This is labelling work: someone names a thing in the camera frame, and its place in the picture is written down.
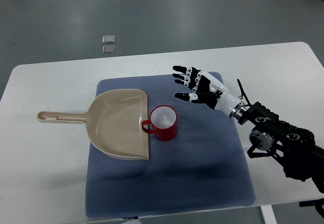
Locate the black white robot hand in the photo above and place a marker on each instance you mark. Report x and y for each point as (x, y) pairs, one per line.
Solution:
(206, 89)

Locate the red cup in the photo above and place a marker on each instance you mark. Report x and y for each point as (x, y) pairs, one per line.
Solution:
(162, 123)

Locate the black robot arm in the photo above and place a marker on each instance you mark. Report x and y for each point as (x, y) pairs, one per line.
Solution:
(292, 147)

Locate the beige plastic dustpan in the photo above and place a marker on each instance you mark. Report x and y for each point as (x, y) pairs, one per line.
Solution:
(113, 123)

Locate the blue-grey mat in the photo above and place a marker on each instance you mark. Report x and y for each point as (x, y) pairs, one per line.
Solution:
(203, 167)

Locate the lower metal floor plate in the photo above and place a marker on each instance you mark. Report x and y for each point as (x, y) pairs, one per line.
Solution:
(108, 49)

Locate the metal floor plate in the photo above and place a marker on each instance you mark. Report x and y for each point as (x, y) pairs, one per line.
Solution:
(108, 39)
(108, 49)

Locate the upper metal floor plate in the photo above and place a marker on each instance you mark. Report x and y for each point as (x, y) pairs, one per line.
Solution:
(108, 39)

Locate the white table leg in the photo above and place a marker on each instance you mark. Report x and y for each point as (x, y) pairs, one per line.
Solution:
(268, 214)

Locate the black device at edge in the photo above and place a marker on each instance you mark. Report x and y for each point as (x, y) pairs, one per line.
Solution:
(318, 204)

